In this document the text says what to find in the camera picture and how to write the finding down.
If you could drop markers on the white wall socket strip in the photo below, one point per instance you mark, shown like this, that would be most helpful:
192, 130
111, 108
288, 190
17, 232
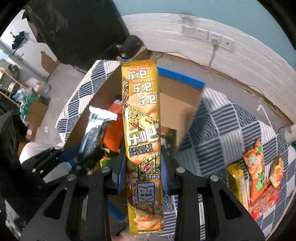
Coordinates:
208, 36

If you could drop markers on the black white snack bag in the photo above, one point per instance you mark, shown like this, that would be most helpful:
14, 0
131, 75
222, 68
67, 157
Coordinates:
98, 122

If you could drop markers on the long yellow cracker pack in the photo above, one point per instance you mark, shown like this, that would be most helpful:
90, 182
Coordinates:
142, 131

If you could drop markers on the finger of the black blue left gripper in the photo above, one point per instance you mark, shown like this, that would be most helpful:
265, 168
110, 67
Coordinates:
47, 160
87, 163

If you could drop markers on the small orange snack bag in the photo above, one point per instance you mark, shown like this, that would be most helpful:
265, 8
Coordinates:
276, 172

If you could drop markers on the white electric kettle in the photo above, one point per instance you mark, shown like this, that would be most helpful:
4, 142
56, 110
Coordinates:
290, 133

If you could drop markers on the blue white patterned tablecloth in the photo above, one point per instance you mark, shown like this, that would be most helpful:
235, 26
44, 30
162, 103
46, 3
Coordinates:
220, 133

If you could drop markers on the red prawn cracker bag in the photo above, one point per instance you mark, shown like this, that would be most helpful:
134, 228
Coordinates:
266, 201

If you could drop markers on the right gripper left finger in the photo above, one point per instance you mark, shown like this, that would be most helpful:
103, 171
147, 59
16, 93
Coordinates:
60, 216

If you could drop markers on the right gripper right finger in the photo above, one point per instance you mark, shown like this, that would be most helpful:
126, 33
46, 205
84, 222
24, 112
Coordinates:
225, 217

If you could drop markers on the cardboard box with blue rim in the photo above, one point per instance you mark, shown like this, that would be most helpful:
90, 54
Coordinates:
178, 103

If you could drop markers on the long gold chip pack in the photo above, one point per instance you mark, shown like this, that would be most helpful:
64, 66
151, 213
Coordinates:
237, 183

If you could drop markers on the orange green snack bag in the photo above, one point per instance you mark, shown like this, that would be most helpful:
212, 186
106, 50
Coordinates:
255, 164

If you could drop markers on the black speaker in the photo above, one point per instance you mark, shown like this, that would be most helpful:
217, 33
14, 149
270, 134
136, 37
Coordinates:
126, 50

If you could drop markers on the orange black snack bag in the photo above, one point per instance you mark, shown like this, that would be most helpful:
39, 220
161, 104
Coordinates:
114, 136

